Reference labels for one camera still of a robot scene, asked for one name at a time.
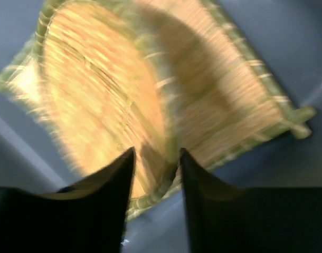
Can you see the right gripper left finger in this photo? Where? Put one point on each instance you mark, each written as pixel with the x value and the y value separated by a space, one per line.
pixel 88 216

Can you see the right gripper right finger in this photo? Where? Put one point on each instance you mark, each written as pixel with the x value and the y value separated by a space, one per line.
pixel 223 218

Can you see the square bamboo mat tray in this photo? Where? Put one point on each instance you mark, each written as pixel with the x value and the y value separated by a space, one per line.
pixel 227 102

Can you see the round yellow bamboo tray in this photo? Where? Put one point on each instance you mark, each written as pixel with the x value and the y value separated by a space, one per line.
pixel 106 86

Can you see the grey plastic bin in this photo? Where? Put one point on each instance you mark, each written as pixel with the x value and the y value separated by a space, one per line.
pixel 287 35

